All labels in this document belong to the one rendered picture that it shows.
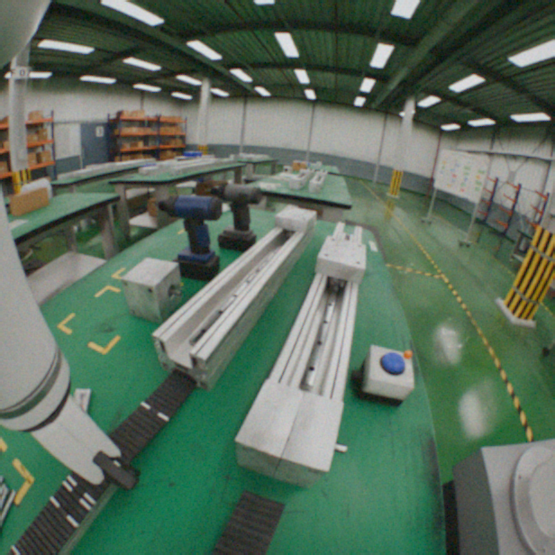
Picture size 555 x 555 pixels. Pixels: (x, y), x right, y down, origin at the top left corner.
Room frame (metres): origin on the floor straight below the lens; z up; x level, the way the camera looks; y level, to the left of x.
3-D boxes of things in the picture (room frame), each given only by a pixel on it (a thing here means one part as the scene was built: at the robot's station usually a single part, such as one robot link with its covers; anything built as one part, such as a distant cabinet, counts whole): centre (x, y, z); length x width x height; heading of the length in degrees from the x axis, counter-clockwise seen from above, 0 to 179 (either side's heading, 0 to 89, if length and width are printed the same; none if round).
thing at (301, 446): (0.12, -0.05, 0.83); 0.12 x 0.09 x 0.10; 74
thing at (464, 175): (4.83, -3.73, 0.97); 1.51 x 0.50 x 1.95; 11
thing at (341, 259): (0.55, -0.16, 0.87); 0.16 x 0.11 x 0.07; 164
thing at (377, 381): (0.25, -0.20, 0.81); 0.10 x 0.08 x 0.06; 74
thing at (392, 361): (0.25, -0.21, 0.84); 0.04 x 0.04 x 0.02
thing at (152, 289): (0.40, 0.26, 0.83); 0.11 x 0.10 x 0.10; 85
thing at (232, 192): (0.78, 0.18, 0.89); 0.20 x 0.08 x 0.22; 77
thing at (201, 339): (0.60, 0.02, 0.82); 0.80 x 0.10 x 0.09; 164
